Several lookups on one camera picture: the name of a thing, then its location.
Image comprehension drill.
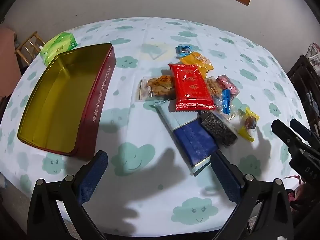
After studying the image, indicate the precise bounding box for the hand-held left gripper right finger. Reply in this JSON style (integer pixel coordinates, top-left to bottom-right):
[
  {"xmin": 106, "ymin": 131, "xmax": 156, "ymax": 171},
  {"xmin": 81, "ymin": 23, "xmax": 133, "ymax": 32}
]
[{"xmin": 209, "ymin": 150, "xmax": 294, "ymax": 240}]

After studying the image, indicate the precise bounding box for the pink candy box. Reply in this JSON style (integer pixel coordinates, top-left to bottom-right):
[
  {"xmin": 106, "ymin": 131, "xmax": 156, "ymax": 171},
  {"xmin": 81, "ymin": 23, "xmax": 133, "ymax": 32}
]
[{"xmin": 216, "ymin": 74, "xmax": 240, "ymax": 98}]

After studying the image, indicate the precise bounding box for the orange snack packet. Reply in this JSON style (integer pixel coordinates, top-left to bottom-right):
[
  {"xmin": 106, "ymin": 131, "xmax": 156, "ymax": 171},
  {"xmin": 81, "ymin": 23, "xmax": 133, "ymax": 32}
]
[{"xmin": 180, "ymin": 51, "xmax": 214, "ymax": 78}]

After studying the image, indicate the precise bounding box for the cloud-printed white tablecloth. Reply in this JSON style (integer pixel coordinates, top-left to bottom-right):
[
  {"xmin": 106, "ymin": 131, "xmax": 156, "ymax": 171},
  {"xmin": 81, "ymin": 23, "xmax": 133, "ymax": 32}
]
[{"xmin": 0, "ymin": 17, "xmax": 310, "ymax": 238}]

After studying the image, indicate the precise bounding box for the red tin box gold inside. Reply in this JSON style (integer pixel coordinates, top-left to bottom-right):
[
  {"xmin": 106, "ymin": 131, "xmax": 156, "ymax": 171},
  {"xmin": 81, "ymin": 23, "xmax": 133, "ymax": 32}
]
[{"xmin": 17, "ymin": 43, "xmax": 116, "ymax": 158}]

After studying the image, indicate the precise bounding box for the red snack packet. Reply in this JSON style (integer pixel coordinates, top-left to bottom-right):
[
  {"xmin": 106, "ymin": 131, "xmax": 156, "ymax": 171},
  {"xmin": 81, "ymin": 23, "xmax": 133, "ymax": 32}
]
[{"xmin": 168, "ymin": 64, "xmax": 216, "ymax": 111}]

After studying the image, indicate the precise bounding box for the blue-edged clear egg packet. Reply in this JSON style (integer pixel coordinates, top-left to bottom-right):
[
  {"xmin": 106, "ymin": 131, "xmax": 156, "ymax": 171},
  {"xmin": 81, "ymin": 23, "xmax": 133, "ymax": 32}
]
[{"xmin": 215, "ymin": 89, "xmax": 232, "ymax": 115}]

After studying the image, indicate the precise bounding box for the wooden chair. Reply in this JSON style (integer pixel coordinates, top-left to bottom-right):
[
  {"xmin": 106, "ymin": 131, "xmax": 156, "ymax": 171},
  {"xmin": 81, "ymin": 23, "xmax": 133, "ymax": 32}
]
[{"xmin": 14, "ymin": 31, "xmax": 47, "ymax": 67}]

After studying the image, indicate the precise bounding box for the newspaper bundle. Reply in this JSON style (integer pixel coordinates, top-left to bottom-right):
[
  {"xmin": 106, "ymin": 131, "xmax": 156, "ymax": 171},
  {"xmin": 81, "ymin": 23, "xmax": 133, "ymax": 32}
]
[{"xmin": 306, "ymin": 43, "xmax": 320, "ymax": 60}]

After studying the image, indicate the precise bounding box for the blue and white biscuit pack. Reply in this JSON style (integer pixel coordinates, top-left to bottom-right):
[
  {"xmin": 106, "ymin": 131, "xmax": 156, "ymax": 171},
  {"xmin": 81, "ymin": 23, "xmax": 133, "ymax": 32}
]
[{"xmin": 153, "ymin": 99, "xmax": 218, "ymax": 177}]

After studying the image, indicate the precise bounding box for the narrow clear peanut packet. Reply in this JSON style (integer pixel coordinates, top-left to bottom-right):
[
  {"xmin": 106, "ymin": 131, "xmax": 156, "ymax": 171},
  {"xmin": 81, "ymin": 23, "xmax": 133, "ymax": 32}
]
[{"xmin": 205, "ymin": 76, "xmax": 223, "ymax": 100}]

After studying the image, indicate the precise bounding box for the pink cloth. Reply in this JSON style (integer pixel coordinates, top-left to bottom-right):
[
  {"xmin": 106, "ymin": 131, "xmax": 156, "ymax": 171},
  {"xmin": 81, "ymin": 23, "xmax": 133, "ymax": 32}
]
[{"xmin": 0, "ymin": 26, "xmax": 22, "ymax": 98}]

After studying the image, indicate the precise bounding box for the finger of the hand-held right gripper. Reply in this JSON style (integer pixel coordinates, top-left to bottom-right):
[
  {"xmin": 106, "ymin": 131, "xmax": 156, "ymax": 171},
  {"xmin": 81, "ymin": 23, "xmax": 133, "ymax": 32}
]
[
  {"xmin": 271, "ymin": 119, "xmax": 305, "ymax": 153},
  {"xmin": 290, "ymin": 119, "xmax": 320, "ymax": 146}
]

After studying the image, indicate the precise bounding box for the green tissue pack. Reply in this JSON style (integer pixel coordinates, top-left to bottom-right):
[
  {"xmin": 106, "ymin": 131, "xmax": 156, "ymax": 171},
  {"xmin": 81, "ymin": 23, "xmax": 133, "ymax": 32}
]
[{"xmin": 40, "ymin": 32, "xmax": 78, "ymax": 67}]

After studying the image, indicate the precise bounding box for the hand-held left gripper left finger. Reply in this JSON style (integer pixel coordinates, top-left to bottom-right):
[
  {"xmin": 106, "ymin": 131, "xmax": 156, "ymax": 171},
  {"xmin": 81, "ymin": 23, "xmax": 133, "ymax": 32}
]
[{"xmin": 28, "ymin": 150, "xmax": 109, "ymax": 240}]

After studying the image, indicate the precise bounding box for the dark wooden furniture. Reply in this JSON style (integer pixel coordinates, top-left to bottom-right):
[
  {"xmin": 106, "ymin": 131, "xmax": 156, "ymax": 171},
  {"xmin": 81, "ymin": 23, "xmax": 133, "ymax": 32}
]
[{"xmin": 286, "ymin": 55, "xmax": 320, "ymax": 135}]

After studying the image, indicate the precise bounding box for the small blue snack packet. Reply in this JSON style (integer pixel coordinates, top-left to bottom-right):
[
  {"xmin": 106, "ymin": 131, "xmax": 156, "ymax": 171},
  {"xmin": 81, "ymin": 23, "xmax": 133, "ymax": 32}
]
[{"xmin": 175, "ymin": 45, "xmax": 192, "ymax": 58}]

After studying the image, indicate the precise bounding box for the large clear peanut packet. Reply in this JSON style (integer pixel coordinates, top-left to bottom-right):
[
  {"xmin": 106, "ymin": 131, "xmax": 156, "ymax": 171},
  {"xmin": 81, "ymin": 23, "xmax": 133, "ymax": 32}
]
[{"xmin": 136, "ymin": 75, "xmax": 177, "ymax": 102}]

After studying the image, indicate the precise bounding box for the black sesame bar packet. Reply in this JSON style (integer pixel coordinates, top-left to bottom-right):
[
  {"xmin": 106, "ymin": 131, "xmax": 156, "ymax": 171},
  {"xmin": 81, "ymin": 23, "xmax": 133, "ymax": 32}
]
[{"xmin": 199, "ymin": 110, "xmax": 238, "ymax": 147}]

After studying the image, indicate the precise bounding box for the yellow candy packet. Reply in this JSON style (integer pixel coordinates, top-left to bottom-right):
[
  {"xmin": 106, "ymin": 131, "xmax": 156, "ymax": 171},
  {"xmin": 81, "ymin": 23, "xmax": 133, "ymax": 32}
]
[{"xmin": 237, "ymin": 107, "xmax": 260, "ymax": 142}]

